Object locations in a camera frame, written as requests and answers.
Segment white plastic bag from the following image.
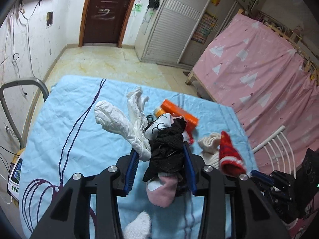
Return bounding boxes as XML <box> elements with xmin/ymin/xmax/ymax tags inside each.
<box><xmin>94</xmin><ymin>86</ymin><xmax>151</xmax><ymax>162</ymax></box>

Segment black and white sock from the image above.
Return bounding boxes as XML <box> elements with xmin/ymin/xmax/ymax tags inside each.
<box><xmin>143</xmin><ymin>113</ymin><xmax>187</xmax><ymax>208</ymax></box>

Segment orange cardboard box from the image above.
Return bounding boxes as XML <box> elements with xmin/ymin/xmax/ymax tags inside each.
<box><xmin>160</xmin><ymin>99</ymin><xmax>199</xmax><ymax>132</ymax></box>

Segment left white gloved hand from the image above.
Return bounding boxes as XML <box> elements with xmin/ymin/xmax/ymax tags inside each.
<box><xmin>123</xmin><ymin>212</ymin><xmax>151</xmax><ymax>239</ymax></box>

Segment cream knit sock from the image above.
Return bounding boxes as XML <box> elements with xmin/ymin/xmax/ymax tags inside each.
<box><xmin>198</xmin><ymin>133</ymin><xmax>221</xmax><ymax>169</ymax></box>

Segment white metal chair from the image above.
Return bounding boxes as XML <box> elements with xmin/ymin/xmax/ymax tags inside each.
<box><xmin>252</xmin><ymin>125</ymin><xmax>297</xmax><ymax>178</ymax></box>

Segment light blue bed sheet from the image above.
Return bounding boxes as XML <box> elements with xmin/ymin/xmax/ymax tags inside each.
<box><xmin>20</xmin><ymin>75</ymin><xmax>257</xmax><ymax>238</ymax></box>

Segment pink patterned bed curtain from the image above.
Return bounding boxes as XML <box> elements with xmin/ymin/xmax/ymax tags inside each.
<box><xmin>191</xmin><ymin>14</ymin><xmax>318</xmax><ymax>173</ymax></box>

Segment white device with screen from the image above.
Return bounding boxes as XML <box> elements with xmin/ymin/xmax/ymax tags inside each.
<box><xmin>7</xmin><ymin>148</ymin><xmax>25</xmax><ymax>202</ymax></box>

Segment dark brown wooden door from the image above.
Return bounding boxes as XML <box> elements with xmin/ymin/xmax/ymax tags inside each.
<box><xmin>78</xmin><ymin>0</ymin><xmax>135</xmax><ymax>48</ymax></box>

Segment white louvered wardrobe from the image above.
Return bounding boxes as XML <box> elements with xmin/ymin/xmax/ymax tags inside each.
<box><xmin>135</xmin><ymin>0</ymin><xmax>266</xmax><ymax>68</ymax></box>

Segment grey metal bed rail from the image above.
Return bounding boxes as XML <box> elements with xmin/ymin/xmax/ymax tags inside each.
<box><xmin>1</xmin><ymin>77</ymin><xmax>49</xmax><ymax>149</ymax></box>

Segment colourful wall poster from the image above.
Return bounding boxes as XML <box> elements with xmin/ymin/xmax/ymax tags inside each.
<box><xmin>191</xmin><ymin>12</ymin><xmax>217</xmax><ymax>44</ymax></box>

